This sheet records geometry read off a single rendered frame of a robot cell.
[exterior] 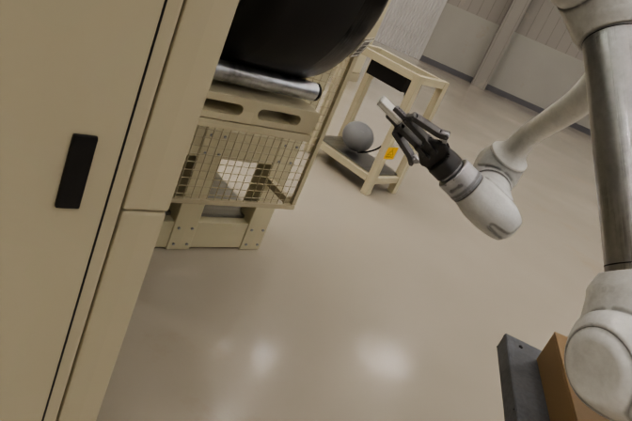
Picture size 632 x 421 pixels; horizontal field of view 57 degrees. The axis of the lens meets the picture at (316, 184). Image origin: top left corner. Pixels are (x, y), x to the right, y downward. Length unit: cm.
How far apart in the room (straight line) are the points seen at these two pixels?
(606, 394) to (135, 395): 121
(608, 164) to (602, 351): 28
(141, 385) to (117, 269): 111
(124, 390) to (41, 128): 125
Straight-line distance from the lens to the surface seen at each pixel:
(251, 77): 129
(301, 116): 137
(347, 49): 129
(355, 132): 381
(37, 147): 55
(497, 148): 151
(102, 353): 73
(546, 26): 1330
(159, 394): 173
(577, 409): 109
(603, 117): 98
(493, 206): 140
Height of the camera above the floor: 119
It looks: 20 degrees down
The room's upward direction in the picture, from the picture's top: 23 degrees clockwise
